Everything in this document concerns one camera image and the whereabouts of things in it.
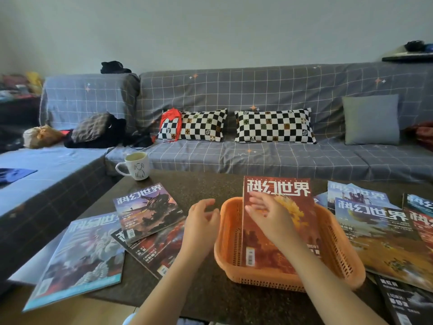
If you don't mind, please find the person's right hand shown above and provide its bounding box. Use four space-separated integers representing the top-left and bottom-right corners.
244 191 300 249

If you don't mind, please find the person's left hand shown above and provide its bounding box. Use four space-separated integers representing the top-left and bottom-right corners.
182 198 221 257

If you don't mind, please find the orange-red cover magazine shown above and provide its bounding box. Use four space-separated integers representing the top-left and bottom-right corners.
240 176 322 275

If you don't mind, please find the person's left forearm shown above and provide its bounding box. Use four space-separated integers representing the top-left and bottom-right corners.
130 248 204 325

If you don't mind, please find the person's right forearm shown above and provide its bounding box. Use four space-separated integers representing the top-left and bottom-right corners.
280 233 388 325

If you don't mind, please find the purple aircraft cover magazine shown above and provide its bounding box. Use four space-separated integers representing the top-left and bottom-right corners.
112 183 187 246

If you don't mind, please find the dark red cover magazine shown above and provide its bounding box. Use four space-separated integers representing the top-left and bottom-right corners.
111 220 186 280

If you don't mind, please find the white mug with drawing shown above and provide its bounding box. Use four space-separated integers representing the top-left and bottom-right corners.
115 151 151 181

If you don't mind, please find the black white checkered pillow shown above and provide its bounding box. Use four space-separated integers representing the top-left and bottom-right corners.
158 108 228 143
234 108 317 145

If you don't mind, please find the red-orange cloth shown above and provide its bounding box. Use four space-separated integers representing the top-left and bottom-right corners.
158 108 183 143

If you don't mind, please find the orange plastic basket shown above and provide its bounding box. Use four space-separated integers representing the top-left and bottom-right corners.
214 196 367 293

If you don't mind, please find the blue castle cover magazine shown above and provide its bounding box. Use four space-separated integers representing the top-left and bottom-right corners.
326 181 392 214

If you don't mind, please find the black clothing pile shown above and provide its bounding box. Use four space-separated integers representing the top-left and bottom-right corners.
63 116 155 149

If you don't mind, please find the grey grid-covered sofa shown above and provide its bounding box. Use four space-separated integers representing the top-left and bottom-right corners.
0 62 433 285

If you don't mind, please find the yellow field cover magazine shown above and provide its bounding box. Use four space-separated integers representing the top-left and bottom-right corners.
334 197 433 293

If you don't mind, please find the pale blue white-creature magazine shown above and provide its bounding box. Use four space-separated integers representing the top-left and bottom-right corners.
23 212 126 313

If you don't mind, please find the grey plaid bag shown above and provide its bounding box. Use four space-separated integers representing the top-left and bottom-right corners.
71 112 114 143

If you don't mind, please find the plain grey cushion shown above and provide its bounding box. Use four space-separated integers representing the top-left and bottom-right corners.
341 94 401 146

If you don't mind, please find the teal cover magazine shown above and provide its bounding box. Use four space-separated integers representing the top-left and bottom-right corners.
401 193 433 219

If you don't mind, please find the black garment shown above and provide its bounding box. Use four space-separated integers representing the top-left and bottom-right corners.
100 60 132 75

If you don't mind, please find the black cover magazine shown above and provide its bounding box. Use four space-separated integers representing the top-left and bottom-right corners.
374 274 433 325

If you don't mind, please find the yellow-brown bag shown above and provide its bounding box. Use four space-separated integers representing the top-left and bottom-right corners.
23 125 65 149

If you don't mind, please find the red-brown cloth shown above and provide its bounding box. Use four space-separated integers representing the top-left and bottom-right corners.
404 121 433 151

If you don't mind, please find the dark blue cloth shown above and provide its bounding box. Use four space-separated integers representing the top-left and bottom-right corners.
0 168 38 185

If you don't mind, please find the dark side table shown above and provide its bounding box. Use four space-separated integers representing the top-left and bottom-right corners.
0 95 42 153

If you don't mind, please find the pile of colourful items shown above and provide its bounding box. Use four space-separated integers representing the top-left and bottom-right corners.
0 71 43 101

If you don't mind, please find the black object on shelf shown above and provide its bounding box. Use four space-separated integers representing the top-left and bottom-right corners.
404 40 426 53

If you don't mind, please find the dark wall shelf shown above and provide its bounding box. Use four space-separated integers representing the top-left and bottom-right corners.
381 46 433 63

